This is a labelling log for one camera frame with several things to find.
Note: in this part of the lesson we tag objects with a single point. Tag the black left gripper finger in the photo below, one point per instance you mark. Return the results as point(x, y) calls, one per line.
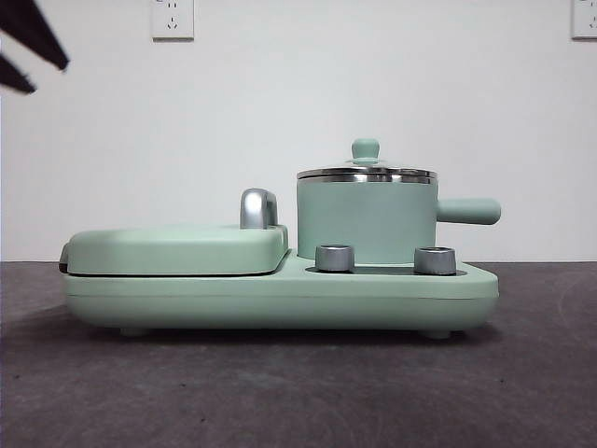
point(16, 77)
point(32, 32)

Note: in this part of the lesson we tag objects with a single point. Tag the glass pot lid green knob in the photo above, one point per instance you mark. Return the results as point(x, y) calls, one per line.
point(366, 149)

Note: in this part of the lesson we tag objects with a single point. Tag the green breakfast machine base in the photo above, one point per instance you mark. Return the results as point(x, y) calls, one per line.
point(233, 303)

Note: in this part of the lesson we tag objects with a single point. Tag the silver control knob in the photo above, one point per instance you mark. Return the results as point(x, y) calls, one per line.
point(434, 261)
point(334, 259)

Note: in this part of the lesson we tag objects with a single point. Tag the white wall socket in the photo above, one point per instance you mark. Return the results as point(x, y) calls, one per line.
point(585, 18)
point(172, 21)

